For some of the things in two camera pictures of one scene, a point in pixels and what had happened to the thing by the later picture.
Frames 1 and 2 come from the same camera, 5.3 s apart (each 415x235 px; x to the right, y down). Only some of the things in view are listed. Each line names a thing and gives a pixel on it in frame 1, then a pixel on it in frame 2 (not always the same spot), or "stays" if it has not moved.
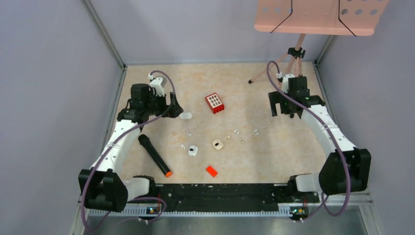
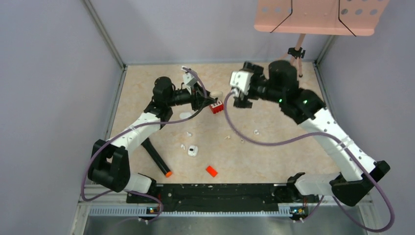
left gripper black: (177, 108) -> (199, 97)
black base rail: (229, 197) stays
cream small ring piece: (217, 144) -> (216, 93)
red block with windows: (214, 103) stays
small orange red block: (211, 171) stays
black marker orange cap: (145, 140) stays
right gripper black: (276, 97) -> (258, 71)
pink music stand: (338, 17) stays
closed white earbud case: (185, 115) stays
